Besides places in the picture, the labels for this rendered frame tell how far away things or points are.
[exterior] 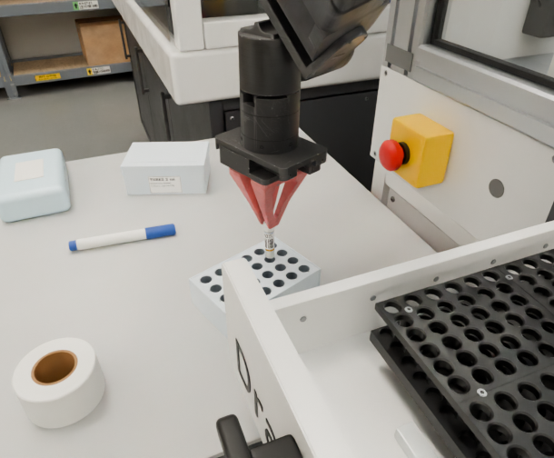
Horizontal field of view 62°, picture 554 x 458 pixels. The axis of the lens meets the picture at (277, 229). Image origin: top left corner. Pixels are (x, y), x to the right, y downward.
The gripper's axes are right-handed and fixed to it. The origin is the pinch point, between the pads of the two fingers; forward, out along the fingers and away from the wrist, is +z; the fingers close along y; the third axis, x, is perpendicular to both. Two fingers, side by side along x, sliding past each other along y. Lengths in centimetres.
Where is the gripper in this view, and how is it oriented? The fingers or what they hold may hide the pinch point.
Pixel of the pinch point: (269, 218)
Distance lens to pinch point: 51.3
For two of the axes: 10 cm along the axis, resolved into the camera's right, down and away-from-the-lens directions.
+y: -7.0, -4.1, 5.8
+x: -7.1, 3.9, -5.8
